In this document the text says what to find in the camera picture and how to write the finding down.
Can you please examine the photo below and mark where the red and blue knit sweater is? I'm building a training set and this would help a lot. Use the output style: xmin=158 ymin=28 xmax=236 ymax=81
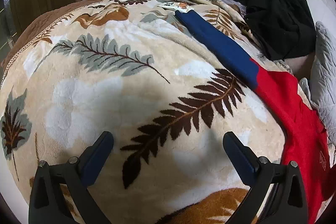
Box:
xmin=175 ymin=10 xmax=335 ymax=223

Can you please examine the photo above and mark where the beige leaf-pattern fleece blanket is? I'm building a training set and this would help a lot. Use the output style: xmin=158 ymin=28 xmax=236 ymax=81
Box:
xmin=1 ymin=0 xmax=285 ymax=223

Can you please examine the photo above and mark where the black clothes pile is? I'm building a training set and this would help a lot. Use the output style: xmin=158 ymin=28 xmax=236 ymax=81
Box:
xmin=234 ymin=0 xmax=317 ymax=61

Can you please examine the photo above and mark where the grey quilted pillow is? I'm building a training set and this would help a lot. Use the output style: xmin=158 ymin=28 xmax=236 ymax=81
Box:
xmin=299 ymin=22 xmax=335 ymax=144

